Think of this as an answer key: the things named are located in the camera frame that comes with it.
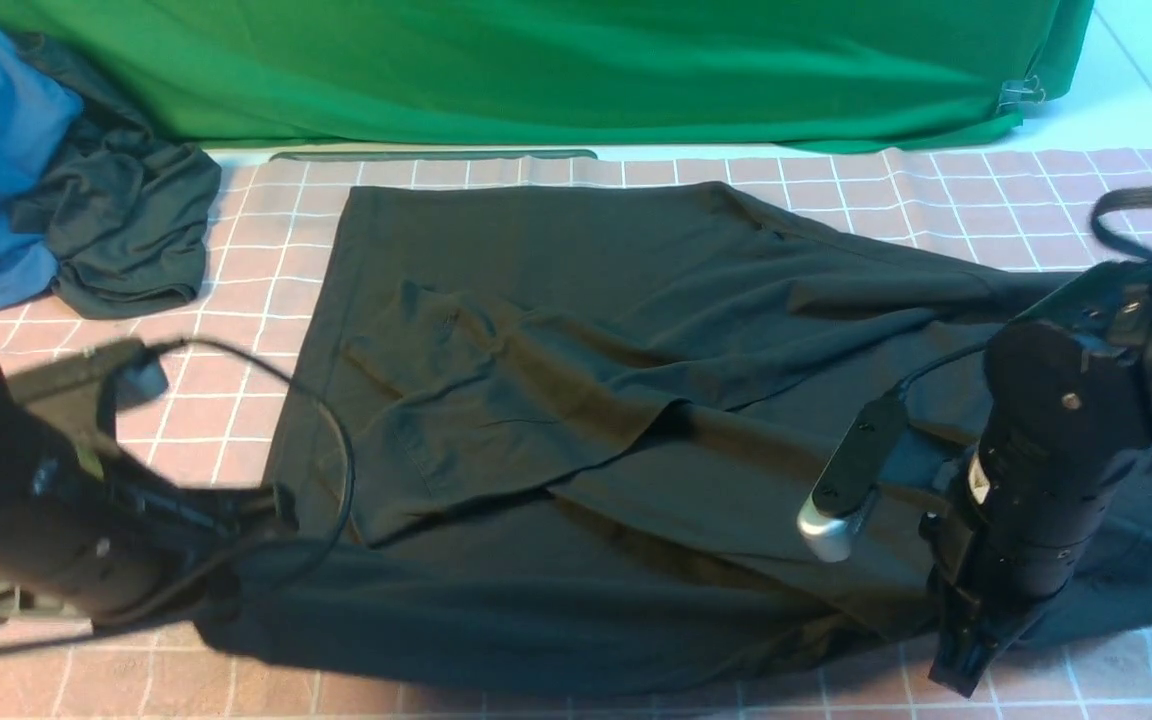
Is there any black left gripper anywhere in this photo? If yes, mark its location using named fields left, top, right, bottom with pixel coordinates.
left=0, top=366, right=300, bottom=626

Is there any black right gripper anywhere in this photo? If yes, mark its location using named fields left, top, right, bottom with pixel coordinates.
left=929, top=320, right=1152, bottom=700

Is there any dark gray long-sleeve shirt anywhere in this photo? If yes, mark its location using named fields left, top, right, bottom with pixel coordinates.
left=196, top=182, right=1152, bottom=694

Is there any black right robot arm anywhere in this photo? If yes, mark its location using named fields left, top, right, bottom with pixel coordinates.
left=923, top=187, right=1152, bottom=697

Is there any pink grid tablecloth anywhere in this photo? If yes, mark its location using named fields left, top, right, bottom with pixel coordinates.
left=0, top=149, right=1152, bottom=719

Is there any dark crumpled garment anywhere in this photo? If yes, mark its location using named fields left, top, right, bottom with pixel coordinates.
left=9, top=32, right=221, bottom=320

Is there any metal binder clip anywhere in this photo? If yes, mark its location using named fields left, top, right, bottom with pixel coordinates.
left=996, top=74, right=1047, bottom=114

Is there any green backdrop cloth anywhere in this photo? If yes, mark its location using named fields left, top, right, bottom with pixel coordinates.
left=0, top=1, right=1093, bottom=152

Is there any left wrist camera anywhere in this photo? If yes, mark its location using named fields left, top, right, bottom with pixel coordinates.
left=6, top=338, right=169, bottom=442

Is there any black left camera cable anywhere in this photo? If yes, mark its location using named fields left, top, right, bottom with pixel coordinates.
left=0, top=338, right=357, bottom=666

